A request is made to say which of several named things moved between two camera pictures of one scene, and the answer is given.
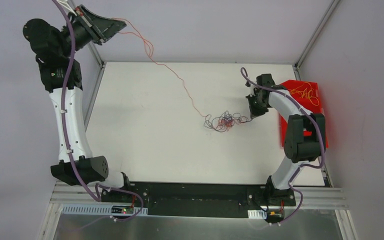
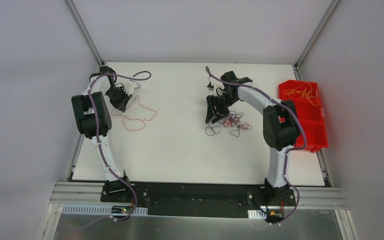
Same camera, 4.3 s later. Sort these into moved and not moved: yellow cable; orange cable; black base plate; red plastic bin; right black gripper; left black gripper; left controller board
Moved: orange cable; right black gripper; left black gripper
Not moved: black base plate; red plastic bin; left controller board; yellow cable
